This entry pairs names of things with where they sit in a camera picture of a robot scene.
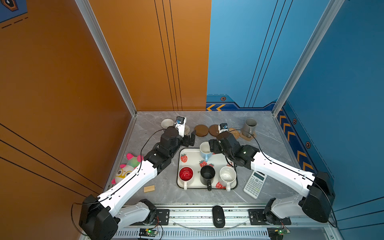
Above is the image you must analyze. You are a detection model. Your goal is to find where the light blue mug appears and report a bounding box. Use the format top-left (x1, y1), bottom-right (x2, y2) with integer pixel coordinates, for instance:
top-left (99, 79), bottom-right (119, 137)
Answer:
top-left (200, 142), bottom-right (213, 162)

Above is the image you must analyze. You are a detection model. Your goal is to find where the grey mug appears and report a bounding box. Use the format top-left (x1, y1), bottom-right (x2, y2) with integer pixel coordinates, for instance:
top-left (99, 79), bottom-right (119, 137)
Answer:
top-left (242, 118), bottom-right (257, 138)

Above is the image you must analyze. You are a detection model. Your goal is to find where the cork paw print coaster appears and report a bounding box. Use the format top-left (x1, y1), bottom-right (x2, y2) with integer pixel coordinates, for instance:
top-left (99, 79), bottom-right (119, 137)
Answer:
top-left (240, 132), bottom-right (257, 142)

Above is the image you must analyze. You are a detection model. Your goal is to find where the red inside white mug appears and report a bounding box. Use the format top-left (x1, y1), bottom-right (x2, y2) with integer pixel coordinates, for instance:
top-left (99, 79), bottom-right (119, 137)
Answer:
top-left (178, 167), bottom-right (194, 191)

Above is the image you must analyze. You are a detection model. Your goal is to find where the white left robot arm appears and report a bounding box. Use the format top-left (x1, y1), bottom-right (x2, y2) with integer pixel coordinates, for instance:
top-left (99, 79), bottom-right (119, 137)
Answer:
top-left (76, 127), bottom-right (196, 240)

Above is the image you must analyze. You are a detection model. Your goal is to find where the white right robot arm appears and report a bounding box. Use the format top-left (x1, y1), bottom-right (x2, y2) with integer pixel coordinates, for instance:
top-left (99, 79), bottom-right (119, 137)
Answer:
top-left (209, 132), bottom-right (336, 225)

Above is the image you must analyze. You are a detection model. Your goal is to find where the woven rattan round coaster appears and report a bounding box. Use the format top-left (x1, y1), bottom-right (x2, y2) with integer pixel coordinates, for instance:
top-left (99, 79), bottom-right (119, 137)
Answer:
top-left (229, 128), bottom-right (240, 140)

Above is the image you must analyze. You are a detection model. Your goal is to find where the scratched brown round coaster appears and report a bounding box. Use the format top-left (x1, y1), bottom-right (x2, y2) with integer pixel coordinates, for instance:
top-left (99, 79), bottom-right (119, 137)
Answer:
top-left (209, 124), bottom-right (219, 137)

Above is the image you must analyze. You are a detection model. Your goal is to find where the plain brown round coaster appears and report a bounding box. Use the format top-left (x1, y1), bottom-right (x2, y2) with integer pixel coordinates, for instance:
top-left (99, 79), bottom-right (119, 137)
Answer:
top-left (194, 125), bottom-right (209, 137)

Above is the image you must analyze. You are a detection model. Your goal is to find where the white strawberry serving tray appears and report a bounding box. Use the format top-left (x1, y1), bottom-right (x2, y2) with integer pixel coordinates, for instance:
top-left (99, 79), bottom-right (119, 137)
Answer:
top-left (177, 148), bottom-right (238, 192)

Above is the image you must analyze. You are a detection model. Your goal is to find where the black mug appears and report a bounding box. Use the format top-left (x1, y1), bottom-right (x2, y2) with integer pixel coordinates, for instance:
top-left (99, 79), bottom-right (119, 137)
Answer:
top-left (200, 166), bottom-right (216, 191)

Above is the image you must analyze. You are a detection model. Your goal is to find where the white scientific calculator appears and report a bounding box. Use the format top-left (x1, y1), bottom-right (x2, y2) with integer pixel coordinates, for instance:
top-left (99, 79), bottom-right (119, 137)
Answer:
top-left (243, 171), bottom-right (267, 199)

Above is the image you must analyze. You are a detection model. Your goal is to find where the white pink plush toy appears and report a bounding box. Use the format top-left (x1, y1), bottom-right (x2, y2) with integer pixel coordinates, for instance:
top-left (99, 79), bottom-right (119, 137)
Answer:
top-left (111, 154), bottom-right (143, 185)

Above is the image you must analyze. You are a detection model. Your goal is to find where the small wooden block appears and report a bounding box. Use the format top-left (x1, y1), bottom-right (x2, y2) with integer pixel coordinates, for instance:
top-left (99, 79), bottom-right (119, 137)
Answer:
top-left (143, 185), bottom-right (156, 193)

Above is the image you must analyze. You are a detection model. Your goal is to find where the black computer mouse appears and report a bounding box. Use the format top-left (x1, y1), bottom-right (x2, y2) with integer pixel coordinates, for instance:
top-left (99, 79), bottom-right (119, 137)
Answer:
top-left (212, 206), bottom-right (226, 228)

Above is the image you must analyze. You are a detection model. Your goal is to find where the green circuit board left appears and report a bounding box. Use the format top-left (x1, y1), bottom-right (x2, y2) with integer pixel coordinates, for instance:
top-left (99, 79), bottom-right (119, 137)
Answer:
top-left (138, 229), bottom-right (159, 240)

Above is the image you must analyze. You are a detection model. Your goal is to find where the circuit board right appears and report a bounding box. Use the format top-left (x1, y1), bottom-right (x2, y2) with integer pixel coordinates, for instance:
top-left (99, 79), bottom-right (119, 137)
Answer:
top-left (267, 228), bottom-right (291, 240)

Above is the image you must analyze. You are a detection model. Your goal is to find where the multicolour woven rope coaster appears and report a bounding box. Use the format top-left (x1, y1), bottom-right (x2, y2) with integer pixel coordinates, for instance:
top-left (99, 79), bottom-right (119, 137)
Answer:
top-left (184, 125), bottom-right (191, 135)

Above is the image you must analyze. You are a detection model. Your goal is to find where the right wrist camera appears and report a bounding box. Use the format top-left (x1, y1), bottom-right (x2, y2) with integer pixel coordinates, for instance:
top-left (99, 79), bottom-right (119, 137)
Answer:
top-left (218, 123), bottom-right (229, 134)

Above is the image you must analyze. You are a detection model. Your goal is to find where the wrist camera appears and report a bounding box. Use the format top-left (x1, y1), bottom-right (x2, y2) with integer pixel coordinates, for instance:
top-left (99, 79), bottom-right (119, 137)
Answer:
top-left (218, 123), bottom-right (229, 134)
top-left (175, 116), bottom-right (187, 137)

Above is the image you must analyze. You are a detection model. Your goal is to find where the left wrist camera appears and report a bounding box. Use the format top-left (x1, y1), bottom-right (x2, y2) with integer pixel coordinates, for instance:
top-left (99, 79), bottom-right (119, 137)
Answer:
top-left (175, 116), bottom-right (187, 137)

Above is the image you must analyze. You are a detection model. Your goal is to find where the aluminium front rail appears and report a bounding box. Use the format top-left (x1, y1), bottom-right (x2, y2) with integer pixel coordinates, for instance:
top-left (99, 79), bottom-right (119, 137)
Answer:
top-left (113, 202), bottom-right (331, 230)

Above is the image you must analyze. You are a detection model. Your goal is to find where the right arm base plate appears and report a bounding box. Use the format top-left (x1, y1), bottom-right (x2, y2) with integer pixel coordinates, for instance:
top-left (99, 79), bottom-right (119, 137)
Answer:
top-left (248, 209), bottom-right (292, 225)

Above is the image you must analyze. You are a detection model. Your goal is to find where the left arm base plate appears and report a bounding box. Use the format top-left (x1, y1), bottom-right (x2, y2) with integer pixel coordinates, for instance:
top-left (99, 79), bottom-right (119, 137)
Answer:
top-left (132, 209), bottom-right (170, 226)

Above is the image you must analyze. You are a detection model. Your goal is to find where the aluminium corner post left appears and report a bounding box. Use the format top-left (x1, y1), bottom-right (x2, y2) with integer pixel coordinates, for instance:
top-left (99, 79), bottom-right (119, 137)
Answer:
top-left (74, 0), bottom-right (138, 116)

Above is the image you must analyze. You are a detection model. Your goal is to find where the aluminium corner post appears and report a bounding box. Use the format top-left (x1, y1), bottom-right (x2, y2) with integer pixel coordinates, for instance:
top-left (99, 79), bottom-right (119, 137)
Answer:
top-left (272, 0), bottom-right (345, 117)
top-left (74, 0), bottom-right (138, 116)

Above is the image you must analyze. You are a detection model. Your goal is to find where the aluminium corner post right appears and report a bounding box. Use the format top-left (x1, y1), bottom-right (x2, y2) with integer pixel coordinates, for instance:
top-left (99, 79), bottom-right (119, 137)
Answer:
top-left (272, 0), bottom-right (345, 117)

